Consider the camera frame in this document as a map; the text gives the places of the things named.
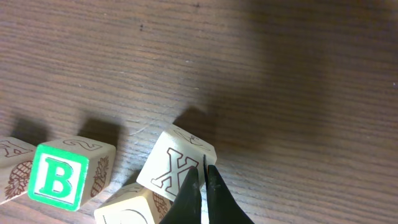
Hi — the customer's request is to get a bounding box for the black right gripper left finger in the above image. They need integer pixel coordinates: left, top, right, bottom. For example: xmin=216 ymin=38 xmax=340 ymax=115
xmin=160 ymin=167 xmax=201 ymax=224

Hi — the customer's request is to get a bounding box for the green B letter block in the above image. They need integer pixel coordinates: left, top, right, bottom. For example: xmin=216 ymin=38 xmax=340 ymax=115
xmin=27 ymin=136 xmax=116 ymax=211

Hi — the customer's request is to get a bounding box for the blue T letter block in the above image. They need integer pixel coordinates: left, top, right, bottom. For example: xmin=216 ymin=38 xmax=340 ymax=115
xmin=137 ymin=124 xmax=217 ymax=201

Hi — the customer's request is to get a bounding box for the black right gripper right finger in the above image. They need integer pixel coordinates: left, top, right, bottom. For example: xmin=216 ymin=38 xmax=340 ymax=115
xmin=203 ymin=156 xmax=254 ymax=224

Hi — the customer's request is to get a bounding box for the yellow O block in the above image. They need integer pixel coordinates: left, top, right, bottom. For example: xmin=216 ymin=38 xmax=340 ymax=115
xmin=94 ymin=183 xmax=171 ymax=224

